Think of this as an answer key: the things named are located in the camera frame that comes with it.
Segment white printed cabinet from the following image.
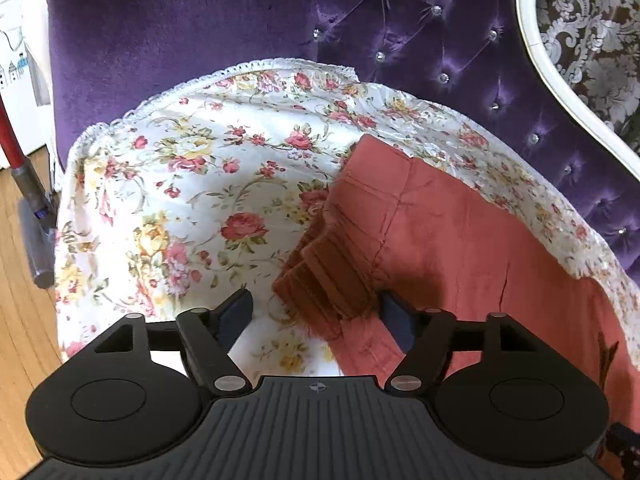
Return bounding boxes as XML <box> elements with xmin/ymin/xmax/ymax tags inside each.
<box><xmin>0</xmin><ymin>0</ymin><xmax>55</xmax><ymax>157</ymax></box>

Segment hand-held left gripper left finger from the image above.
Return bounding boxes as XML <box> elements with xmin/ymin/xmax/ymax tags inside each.
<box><xmin>93</xmin><ymin>287</ymin><xmax>256</xmax><ymax>397</ymax></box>

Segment terracotta pants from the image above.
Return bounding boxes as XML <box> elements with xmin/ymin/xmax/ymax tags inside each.
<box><xmin>272</xmin><ymin>132</ymin><xmax>640</xmax><ymax>461</ymax></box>

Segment floral bed cover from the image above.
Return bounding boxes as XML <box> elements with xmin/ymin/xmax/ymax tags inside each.
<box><xmin>52</xmin><ymin>57</ymin><xmax>640</xmax><ymax>382</ymax></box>

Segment red stick vacuum cleaner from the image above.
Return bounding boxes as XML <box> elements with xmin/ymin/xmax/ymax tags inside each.
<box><xmin>0</xmin><ymin>92</ymin><xmax>58</xmax><ymax>291</ymax></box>

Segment purple tufted sofa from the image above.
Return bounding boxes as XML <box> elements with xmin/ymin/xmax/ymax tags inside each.
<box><xmin>37</xmin><ymin>0</ymin><xmax>640</xmax><ymax>287</ymax></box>

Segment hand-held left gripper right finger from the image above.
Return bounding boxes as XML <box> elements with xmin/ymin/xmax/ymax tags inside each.
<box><xmin>377</xmin><ymin>290</ymin><xmax>538</xmax><ymax>394</ymax></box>

